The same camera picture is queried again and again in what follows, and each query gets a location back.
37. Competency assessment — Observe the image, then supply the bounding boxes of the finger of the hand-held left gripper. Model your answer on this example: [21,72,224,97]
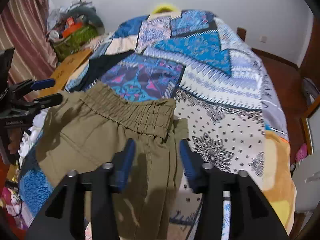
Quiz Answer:
[15,93,63,117]
[9,78,55,98]

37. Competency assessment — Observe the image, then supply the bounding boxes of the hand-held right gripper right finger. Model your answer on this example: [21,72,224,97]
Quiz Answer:
[179,139,290,240]

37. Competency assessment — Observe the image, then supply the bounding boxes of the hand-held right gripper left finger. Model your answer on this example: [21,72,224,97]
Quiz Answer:
[25,138,137,240]

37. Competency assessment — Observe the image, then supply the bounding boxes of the olive green pants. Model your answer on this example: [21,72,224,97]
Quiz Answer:
[35,81,189,240]

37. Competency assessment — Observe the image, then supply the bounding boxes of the wooden lap desk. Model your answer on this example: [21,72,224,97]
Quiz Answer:
[37,47,94,98]

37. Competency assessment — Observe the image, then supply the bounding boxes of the white ruffled cloth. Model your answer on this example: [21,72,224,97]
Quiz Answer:
[21,110,50,160]

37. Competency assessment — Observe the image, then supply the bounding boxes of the green laundry basket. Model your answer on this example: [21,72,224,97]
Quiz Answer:
[51,26,99,62]

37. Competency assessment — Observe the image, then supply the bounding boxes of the striped pink curtain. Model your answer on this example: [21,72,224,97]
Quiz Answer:
[0,0,58,85]

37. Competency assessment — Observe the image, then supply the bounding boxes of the black garment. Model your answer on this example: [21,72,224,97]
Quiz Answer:
[80,51,134,92]

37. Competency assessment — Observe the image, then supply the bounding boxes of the orange box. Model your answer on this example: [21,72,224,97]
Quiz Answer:
[62,21,83,38]

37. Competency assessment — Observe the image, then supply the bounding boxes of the striped pink bedding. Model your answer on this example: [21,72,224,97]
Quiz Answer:
[84,34,118,53]

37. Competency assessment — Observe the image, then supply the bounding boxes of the blue patchwork blanket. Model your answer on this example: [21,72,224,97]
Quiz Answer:
[19,9,290,240]

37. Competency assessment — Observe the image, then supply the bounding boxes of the grey clothes pile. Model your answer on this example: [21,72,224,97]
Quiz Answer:
[46,1,97,30]

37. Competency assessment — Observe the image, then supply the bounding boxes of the grey curved cushion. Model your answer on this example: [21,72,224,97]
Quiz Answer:
[72,6,104,28]

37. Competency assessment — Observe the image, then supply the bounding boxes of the pink printed cloth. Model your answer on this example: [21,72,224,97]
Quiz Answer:
[0,180,28,230]

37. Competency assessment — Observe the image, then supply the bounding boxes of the orange fleece blanket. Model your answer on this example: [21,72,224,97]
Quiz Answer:
[260,130,297,233]

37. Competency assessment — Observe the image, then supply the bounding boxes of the pink clog shoe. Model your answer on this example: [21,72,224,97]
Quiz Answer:
[295,142,308,163]

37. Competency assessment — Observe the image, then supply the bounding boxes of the grey cloth heap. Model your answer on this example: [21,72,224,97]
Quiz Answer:
[302,77,318,105]

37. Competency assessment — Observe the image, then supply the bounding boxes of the yellow curved cushion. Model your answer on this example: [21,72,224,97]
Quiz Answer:
[150,3,179,14]

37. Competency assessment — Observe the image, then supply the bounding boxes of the brown wooden door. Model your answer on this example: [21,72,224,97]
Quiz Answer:
[299,12,320,85]

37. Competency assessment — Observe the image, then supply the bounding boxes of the dark wooden bed post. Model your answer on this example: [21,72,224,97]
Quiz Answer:
[236,27,247,42]

